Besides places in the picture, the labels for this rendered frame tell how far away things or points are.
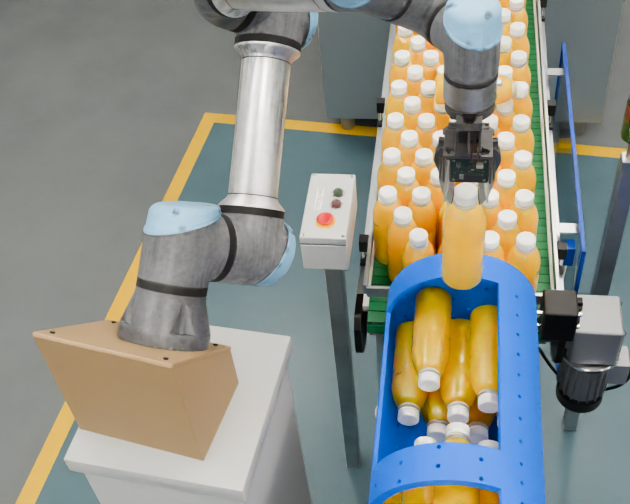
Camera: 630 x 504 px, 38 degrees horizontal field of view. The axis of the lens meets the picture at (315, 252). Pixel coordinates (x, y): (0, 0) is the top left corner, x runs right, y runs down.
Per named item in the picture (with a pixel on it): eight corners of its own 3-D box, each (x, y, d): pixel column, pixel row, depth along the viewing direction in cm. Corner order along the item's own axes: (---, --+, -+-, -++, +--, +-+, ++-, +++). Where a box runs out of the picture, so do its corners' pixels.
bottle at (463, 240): (474, 295, 156) (479, 218, 142) (435, 284, 158) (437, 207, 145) (487, 266, 160) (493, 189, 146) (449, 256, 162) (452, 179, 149)
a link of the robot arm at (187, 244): (122, 272, 149) (135, 191, 148) (191, 278, 158) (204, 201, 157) (159, 285, 140) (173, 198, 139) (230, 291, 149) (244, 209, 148)
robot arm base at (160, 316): (100, 336, 143) (110, 274, 143) (140, 327, 158) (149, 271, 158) (189, 355, 140) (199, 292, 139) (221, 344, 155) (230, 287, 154)
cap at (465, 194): (473, 210, 144) (473, 202, 142) (449, 204, 145) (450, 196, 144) (481, 194, 146) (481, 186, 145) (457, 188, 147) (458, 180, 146)
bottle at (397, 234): (383, 268, 210) (381, 211, 196) (412, 260, 211) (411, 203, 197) (394, 290, 205) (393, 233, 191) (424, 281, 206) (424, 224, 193)
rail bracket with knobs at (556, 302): (530, 344, 192) (534, 313, 185) (529, 317, 197) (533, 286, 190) (578, 346, 191) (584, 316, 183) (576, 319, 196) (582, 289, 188)
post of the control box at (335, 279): (346, 466, 277) (321, 242, 204) (348, 455, 280) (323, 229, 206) (359, 467, 276) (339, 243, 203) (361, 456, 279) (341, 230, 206)
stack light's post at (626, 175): (562, 430, 279) (622, 162, 199) (562, 419, 282) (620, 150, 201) (576, 431, 279) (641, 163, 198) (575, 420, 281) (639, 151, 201)
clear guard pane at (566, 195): (557, 376, 239) (582, 251, 203) (545, 173, 291) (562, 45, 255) (559, 376, 238) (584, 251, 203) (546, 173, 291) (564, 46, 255)
